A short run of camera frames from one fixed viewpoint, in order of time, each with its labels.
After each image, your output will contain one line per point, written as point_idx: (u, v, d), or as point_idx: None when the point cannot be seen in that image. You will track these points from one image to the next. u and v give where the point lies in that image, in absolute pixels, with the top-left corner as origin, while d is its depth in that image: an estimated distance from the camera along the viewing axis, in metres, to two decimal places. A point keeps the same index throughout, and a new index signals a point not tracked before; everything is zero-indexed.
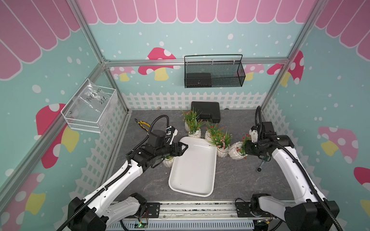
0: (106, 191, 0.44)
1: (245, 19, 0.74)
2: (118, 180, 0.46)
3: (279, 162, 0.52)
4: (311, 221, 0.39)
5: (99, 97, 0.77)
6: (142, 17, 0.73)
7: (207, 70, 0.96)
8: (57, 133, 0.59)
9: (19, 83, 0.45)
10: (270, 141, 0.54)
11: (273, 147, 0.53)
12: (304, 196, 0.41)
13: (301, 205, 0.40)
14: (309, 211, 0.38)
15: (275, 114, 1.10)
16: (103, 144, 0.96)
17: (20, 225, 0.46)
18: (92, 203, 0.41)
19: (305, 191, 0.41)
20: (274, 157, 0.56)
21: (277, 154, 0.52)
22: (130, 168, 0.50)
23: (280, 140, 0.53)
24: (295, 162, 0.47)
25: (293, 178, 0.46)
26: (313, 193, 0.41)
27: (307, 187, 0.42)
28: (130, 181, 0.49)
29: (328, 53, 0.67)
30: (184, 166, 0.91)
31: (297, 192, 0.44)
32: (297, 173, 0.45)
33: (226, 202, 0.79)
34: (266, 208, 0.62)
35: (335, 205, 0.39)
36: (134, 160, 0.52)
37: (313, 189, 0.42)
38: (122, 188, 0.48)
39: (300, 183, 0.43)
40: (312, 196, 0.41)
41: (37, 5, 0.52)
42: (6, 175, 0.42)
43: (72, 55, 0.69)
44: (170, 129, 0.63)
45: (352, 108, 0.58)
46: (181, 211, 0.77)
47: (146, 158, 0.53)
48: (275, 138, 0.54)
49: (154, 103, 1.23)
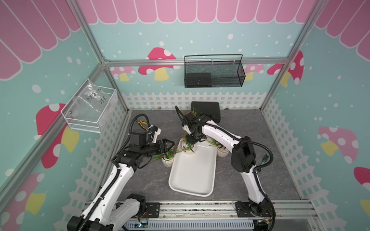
0: (104, 200, 0.43)
1: (245, 19, 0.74)
2: (111, 186, 0.46)
3: (207, 134, 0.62)
4: (243, 156, 0.55)
5: (99, 97, 0.77)
6: (142, 17, 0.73)
7: (207, 70, 0.96)
8: (57, 133, 0.59)
9: (18, 83, 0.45)
10: (195, 125, 0.68)
11: (201, 127, 0.67)
12: (231, 145, 0.57)
13: (233, 150, 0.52)
14: (238, 150, 0.54)
15: (275, 114, 1.10)
16: (102, 144, 0.95)
17: (20, 225, 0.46)
18: (94, 215, 0.40)
19: (230, 140, 0.58)
20: (204, 133, 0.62)
21: (204, 130, 0.67)
22: (121, 171, 0.49)
23: (201, 120, 0.69)
24: (216, 127, 0.64)
25: (219, 137, 0.62)
26: (234, 138, 0.58)
27: (231, 138, 0.59)
28: (124, 184, 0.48)
29: (328, 53, 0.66)
30: (184, 166, 0.91)
31: (228, 146, 0.60)
32: (220, 133, 0.61)
33: (226, 202, 0.79)
34: (258, 195, 0.64)
35: (247, 138, 0.57)
36: (122, 162, 0.52)
37: (233, 135, 0.59)
38: (119, 192, 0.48)
39: (225, 138, 0.59)
40: (235, 141, 0.57)
41: (37, 5, 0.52)
42: (6, 175, 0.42)
43: (72, 55, 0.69)
44: (152, 128, 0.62)
45: (352, 108, 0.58)
46: (181, 210, 0.77)
47: (133, 158, 0.53)
48: (197, 120, 0.69)
49: (154, 103, 1.23)
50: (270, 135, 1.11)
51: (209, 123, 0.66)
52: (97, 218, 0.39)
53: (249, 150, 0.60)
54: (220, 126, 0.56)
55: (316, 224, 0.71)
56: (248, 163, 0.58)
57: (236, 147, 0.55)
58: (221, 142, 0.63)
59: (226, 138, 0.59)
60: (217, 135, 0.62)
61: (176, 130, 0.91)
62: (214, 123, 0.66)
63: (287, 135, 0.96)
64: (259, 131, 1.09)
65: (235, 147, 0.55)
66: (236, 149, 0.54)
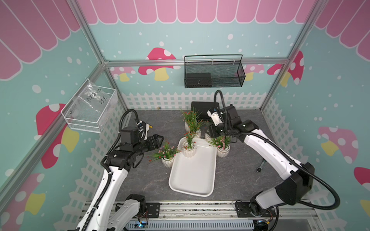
0: (99, 209, 0.40)
1: (244, 19, 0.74)
2: (104, 194, 0.43)
3: (250, 145, 0.55)
4: (300, 188, 0.43)
5: (99, 97, 0.77)
6: (142, 17, 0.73)
7: (207, 70, 0.96)
8: (56, 133, 0.59)
9: (19, 83, 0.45)
10: (238, 133, 0.56)
11: (242, 135, 0.55)
12: (287, 170, 0.44)
13: (288, 178, 0.42)
14: (297, 181, 0.41)
15: (275, 114, 1.10)
16: (102, 144, 0.95)
17: (20, 226, 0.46)
18: (90, 227, 0.38)
19: (286, 164, 0.45)
20: (246, 143, 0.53)
21: (249, 140, 0.54)
22: (113, 175, 0.46)
23: (246, 127, 0.55)
24: (267, 142, 0.50)
25: (270, 156, 0.48)
26: (292, 163, 0.45)
27: (286, 160, 0.45)
28: (119, 187, 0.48)
29: (328, 53, 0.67)
30: (184, 166, 0.91)
31: (279, 168, 0.47)
32: (273, 151, 0.48)
33: (226, 202, 0.79)
34: (267, 204, 0.61)
35: (310, 166, 0.43)
36: (113, 164, 0.48)
37: (291, 160, 0.45)
38: (115, 197, 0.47)
39: (279, 159, 0.46)
40: (292, 166, 0.44)
41: (37, 5, 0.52)
42: (6, 175, 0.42)
43: (72, 55, 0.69)
44: (141, 125, 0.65)
45: (352, 108, 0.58)
46: (181, 210, 0.77)
47: (125, 158, 0.49)
48: (242, 126, 0.55)
49: (154, 103, 1.23)
50: (270, 135, 1.11)
51: (258, 135, 0.52)
52: (94, 229, 0.38)
53: (309, 183, 0.45)
54: (275, 144, 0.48)
55: (316, 224, 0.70)
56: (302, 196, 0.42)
57: (294, 176, 0.42)
58: (271, 161, 0.49)
59: (279, 160, 0.46)
60: (268, 152, 0.48)
61: (176, 130, 0.91)
62: (265, 137, 0.52)
63: (287, 135, 0.96)
64: None
65: (293, 175, 0.42)
66: (295, 178, 0.41)
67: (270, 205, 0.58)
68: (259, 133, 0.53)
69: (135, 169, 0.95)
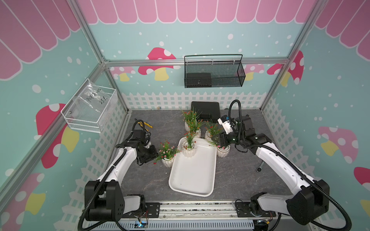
0: (116, 168, 0.49)
1: (245, 19, 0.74)
2: (121, 160, 0.52)
3: (262, 157, 0.55)
4: (312, 206, 0.41)
5: (99, 97, 0.77)
6: (142, 17, 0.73)
7: (207, 70, 0.96)
8: (57, 133, 0.59)
9: (19, 83, 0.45)
10: (251, 145, 0.57)
11: (255, 147, 0.56)
12: (298, 185, 0.43)
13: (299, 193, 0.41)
14: (308, 198, 0.39)
15: (275, 114, 1.10)
16: (102, 144, 0.95)
17: (20, 225, 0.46)
18: (109, 177, 0.45)
19: (297, 178, 0.44)
20: (258, 155, 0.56)
21: (261, 152, 0.54)
22: (127, 149, 0.57)
23: (258, 139, 0.56)
24: (279, 155, 0.50)
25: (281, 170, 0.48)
26: (304, 178, 0.43)
27: (297, 174, 0.45)
28: (130, 162, 0.56)
29: (328, 53, 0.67)
30: (183, 166, 0.91)
31: (290, 183, 0.46)
32: (283, 164, 0.48)
33: (226, 202, 0.79)
34: (267, 207, 0.62)
35: (324, 184, 0.41)
36: (127, 145, 0.60)
37: (303, 175, 0.44)
38: (127, 167, 0.54)
39: (289, 173, 0.46)
40: (304, 182, 0.43)
41: (37, 5, 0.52)
42: (6, 175, 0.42)
43: (72, 55, 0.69)
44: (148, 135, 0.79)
45: (352, 108, 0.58)
46: (181, 210, 0.77)
47: (136, 143, 0.61)
48: (254, 138, 0.57)
49: (154, 103, 1.23)
50: (270, 135, 1.11)
51: (270, 147, 0.53)
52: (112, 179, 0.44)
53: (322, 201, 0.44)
54: (286, 158, 0.49)
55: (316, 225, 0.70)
56: (315, 214, 0.42)
57: (305, 192, 0.40)
58: (283, 175, 0.48)
59: (290, 173, 0.45)
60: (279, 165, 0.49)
61: (176, 130, 0.91)
62: (276, 150, 0.52)
63: (287, 135, 0.96)
64: (259, 131, 1.09)
65: (304, 190, 0.41)
66: (306, 194, 0.40)
67: (270, 210, 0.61)
68: (272, 146, 0.53)
69: (135, 169, 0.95)
